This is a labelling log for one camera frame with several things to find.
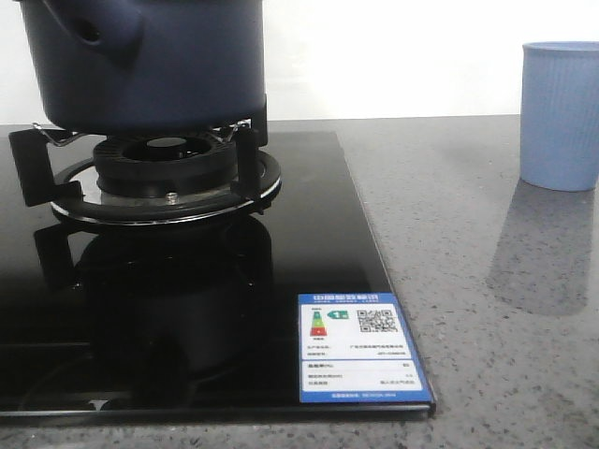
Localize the dark blue cooking pot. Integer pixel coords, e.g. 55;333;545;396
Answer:
20;1;266;135

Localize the right black pot support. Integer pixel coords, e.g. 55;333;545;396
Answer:
8;105;282;227

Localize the blue energy label sticker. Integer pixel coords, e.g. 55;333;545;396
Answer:
298;292;434;406

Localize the right gas burner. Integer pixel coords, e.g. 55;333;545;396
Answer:
93;133;237;198

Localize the black glass gas stove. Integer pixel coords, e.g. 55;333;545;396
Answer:
1;132;436;425

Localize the light blue ribbed cup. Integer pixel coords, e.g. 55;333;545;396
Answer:
519;41;598;192

